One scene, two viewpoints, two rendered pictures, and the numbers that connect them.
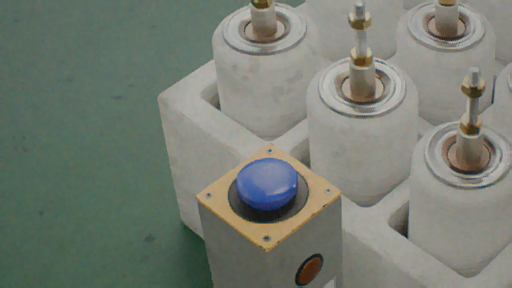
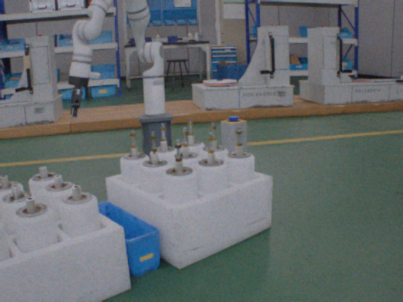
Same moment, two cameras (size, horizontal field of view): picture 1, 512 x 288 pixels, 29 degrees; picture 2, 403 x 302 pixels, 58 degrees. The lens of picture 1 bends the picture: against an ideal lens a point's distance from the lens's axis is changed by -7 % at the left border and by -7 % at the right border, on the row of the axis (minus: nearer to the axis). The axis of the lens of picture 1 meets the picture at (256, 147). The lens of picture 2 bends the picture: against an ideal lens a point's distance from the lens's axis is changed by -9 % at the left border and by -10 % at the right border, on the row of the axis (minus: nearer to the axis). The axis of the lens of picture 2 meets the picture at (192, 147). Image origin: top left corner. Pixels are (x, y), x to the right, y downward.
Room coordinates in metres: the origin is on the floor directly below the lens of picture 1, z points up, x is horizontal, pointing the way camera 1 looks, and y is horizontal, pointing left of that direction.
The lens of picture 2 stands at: (1.94, -0.18, 0.58)
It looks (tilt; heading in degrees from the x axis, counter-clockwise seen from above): 14 degrees down; 179
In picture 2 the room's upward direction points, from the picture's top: 2 degrees counter-clockwise
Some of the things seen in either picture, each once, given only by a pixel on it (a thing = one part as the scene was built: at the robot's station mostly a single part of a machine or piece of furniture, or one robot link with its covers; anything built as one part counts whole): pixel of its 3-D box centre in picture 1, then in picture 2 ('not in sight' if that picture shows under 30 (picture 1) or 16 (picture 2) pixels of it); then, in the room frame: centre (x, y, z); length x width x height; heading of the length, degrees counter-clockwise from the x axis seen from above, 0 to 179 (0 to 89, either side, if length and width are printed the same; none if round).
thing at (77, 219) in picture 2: not in sight; (82, 232); (1.08, -0.45, 0.16); 0.10 x 0.10 x 0.18
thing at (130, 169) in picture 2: not in sight; (137, 183); (0.70, -0.35, 0.16); 0.10 x 0.10 x 0.18
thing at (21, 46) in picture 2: not in sight; (16, 44); (-3.85, -2.71, 0.90); 0.50 x 0.38 x 0.21; 9
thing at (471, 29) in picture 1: (446, 26); (186, 155); (0.72, -0.18, 0.25); 0.08 x 0.08 x 0.01
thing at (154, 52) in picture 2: not in sight; (152, 60); (0.18, -0.32, 0.54); 0.09 x 0.09 x 0.17; 74
